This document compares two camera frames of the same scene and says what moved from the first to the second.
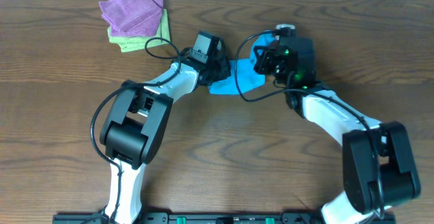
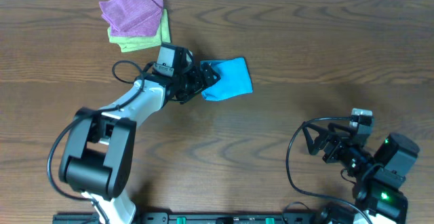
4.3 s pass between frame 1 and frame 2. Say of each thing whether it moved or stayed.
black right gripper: moved
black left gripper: moved
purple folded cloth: stayed
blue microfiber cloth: moved
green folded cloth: stayed
